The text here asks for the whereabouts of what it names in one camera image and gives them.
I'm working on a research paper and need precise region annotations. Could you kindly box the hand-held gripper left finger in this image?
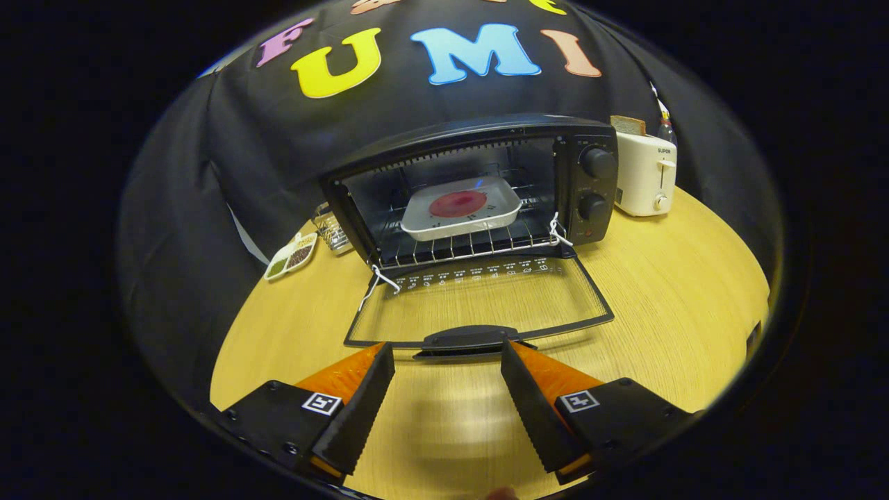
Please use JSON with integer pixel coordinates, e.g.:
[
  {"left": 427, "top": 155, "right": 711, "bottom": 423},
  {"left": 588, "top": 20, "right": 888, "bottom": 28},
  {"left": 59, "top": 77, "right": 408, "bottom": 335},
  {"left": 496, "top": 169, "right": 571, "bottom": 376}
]
[{"left": 219, "top": 342, "right": 397, "bottom": 483}]

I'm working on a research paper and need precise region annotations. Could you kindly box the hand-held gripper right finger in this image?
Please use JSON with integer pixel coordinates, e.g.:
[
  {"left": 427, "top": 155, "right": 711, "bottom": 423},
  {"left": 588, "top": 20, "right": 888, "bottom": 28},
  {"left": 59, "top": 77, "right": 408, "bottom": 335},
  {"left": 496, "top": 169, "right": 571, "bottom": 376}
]
[{"left": 500, "top": 338, "right": 695, "bottom": 485}]

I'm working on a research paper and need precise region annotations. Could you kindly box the white square plate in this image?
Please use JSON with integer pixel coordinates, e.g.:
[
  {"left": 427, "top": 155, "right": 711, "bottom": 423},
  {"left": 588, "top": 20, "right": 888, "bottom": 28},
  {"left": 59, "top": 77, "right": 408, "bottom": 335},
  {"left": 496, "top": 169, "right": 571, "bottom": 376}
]
[{"left": 401, "top": 176, "right": 523, "bottom": 242}]

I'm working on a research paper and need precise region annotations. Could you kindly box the pink ham slice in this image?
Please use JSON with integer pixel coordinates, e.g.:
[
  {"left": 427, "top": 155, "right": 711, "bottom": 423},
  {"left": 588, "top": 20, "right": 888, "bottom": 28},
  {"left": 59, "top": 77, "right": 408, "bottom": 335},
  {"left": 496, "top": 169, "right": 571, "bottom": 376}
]
[{"left": 429, "top": 190, "right": 488, "bottom": 218}]

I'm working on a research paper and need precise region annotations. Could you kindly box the black toaster oven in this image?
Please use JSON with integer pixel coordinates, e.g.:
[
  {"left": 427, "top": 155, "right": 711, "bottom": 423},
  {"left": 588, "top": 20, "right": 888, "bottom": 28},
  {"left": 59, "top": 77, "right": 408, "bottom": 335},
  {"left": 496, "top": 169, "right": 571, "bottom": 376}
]
[{"left": 319, "top": 113, "right": 619, "bottom": 360}]

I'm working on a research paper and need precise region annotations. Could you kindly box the white toaster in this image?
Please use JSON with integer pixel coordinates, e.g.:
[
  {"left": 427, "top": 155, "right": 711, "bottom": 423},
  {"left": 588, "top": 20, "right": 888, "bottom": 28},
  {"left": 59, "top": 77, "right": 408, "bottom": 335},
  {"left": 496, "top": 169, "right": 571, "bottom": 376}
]
[{"left": 614, "top": 131, "right": 678, "bottom": 217}]

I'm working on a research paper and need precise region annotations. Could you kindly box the white divided bean dish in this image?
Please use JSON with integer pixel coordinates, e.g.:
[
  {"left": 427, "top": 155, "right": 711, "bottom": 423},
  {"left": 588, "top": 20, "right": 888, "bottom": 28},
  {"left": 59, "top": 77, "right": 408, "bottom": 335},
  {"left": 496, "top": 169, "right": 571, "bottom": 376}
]
[{"left": 264, "top": 232, "right": 319, "bottom": 281}]

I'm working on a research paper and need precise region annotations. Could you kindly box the clear glass cup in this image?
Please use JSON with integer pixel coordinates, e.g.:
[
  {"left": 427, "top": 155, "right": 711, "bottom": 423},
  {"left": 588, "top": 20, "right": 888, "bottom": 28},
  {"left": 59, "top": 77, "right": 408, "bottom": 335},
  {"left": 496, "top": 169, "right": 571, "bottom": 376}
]
[{"left": 313, "top": 203, "right": 351, "bottom": 252}]

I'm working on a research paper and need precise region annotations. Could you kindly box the black backdrop cloth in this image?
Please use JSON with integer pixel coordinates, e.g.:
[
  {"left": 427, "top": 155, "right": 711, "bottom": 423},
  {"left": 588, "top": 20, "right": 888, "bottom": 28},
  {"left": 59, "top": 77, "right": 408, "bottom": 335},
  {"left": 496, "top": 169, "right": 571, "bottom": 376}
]
[{"left": 118, "top": 0, "right": 782, "bottom": 410}]

